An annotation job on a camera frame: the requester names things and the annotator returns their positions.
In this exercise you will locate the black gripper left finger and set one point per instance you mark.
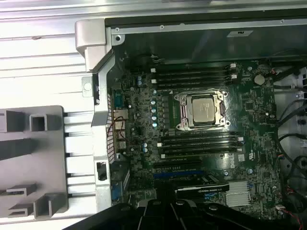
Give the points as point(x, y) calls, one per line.
point(134, 218)

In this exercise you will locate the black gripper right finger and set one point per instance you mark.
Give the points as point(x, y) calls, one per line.
point(216, 219)

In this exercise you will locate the black RAM slot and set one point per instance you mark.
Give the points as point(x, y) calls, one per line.
point(199, 139)
point(192, 76)
point(199, 145)
point(192, 82)
point(192, 65)
point(192, 71)
point(199, 150)

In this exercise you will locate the silver finned chipset heatsink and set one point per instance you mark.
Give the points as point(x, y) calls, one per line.
point(237, 194)

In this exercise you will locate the black graphics card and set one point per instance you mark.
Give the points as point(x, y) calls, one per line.
point(211, 185)

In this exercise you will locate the blue expansion slot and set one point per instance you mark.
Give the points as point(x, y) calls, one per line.
point(177, 174)

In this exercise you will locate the black open PC case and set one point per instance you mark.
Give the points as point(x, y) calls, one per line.
point(100, 143)

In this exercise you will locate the silver CPU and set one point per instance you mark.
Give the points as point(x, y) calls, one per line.
point(204, 111)

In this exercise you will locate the grey parts rack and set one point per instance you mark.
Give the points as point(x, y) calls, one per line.
point(55, 143)

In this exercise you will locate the green motherboard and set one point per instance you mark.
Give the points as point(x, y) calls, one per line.
point(259, 115)

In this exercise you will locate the silver coin battery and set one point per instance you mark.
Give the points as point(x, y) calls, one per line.
point(259, 79)

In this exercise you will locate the grey plastic case latch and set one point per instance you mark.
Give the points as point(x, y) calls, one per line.
point(91, 43)

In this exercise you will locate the metal socket cover frame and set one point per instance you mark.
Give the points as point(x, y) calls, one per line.
point(185, 112)

